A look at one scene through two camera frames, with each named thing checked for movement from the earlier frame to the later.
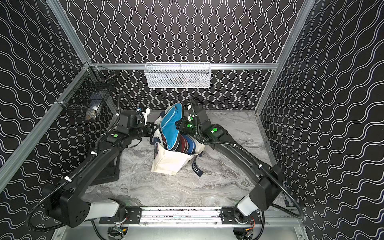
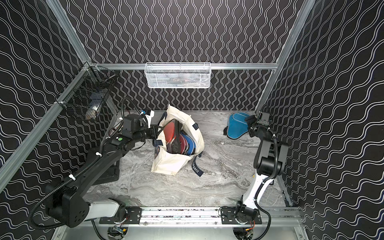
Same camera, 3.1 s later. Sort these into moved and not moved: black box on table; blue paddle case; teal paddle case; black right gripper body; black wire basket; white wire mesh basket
Moved: teal paddle case; black right gripper body
Not moved: blue paddle case; black wire basket; black box on table; white wire mesh basket
